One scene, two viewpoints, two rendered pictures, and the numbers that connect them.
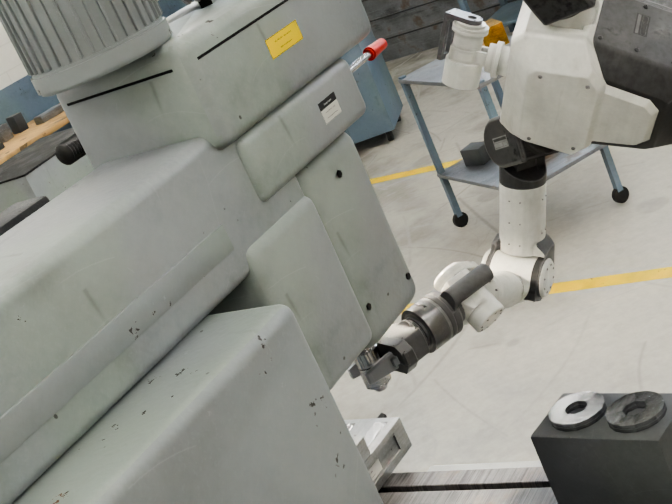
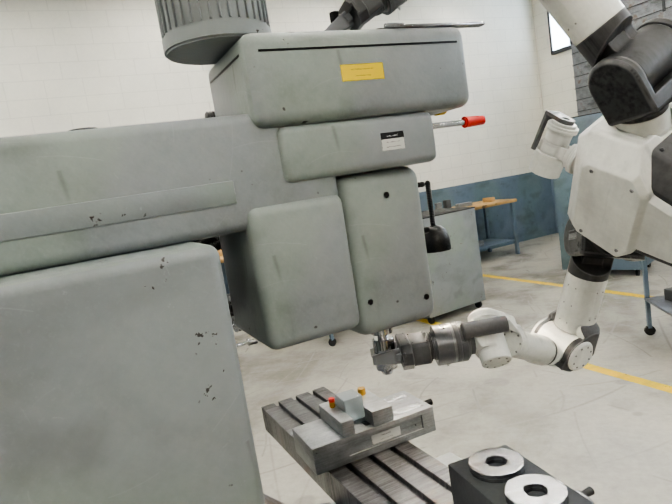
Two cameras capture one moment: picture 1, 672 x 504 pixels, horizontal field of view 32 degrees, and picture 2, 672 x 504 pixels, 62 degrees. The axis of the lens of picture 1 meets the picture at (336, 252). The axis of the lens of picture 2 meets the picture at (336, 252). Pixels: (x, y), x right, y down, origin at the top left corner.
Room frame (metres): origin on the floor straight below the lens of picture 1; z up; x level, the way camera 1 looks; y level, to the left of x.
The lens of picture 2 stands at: (0.75, -0.44, 1.63)
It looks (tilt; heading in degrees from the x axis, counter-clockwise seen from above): 7 degrees down; 27
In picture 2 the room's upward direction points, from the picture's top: 9 degrees counter-clockwise
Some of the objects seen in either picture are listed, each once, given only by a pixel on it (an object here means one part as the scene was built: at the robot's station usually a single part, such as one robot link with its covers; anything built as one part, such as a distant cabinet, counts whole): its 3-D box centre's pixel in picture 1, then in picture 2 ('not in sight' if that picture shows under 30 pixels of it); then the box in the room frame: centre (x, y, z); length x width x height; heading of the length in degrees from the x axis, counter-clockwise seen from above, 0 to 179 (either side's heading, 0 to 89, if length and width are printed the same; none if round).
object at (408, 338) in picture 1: (411, 338); (426, 348); (1.88, -0.06, 1.23); 0.13 x 0.12 x 0.10; 27
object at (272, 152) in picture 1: (248, 140); (336, 151); (1.80, 0.05, 1.68); 0.34 x 0.24 x 0.10; 142
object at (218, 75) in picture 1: (223, 56); (338, 86); (1.82, 0.03, 1.81); 0.47 x 0.26 x 0.16; 142
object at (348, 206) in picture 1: (314, 246); (367, 248); (1.83, 0.03, 1.47); 0.21 x 0.19 x 0.32; 52
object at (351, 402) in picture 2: not in sight; (349, 405); (1.98, 0.21, 1.04); 0.06 x 0.05 x 0.06; 50
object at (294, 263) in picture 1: (253, 306); (284, 266); (1.68, 0.15, 1.47); 0.24 x 0.19 x 0.26; 52
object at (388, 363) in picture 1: (382, 369); (387, 358); (1.81, 0.01, 1.23); 0.06 x 0.02 x 0.03; 117
